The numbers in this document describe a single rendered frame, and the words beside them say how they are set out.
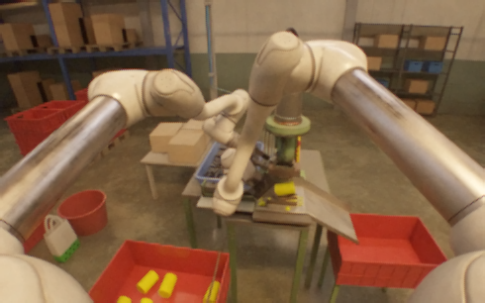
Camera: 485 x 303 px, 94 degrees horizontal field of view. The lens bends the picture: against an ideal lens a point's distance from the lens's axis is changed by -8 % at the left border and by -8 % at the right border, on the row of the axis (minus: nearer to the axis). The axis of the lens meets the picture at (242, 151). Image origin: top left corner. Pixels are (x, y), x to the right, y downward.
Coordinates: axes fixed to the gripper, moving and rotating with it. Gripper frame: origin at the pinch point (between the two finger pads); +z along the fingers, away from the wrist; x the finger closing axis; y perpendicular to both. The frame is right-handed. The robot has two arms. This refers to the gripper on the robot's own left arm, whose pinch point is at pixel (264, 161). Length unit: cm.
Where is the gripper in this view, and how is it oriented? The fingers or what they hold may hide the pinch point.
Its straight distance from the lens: 130.6
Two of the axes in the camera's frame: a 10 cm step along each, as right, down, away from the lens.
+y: 5.4, -7.1, -4.6
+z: 8.3, 5.4, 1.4
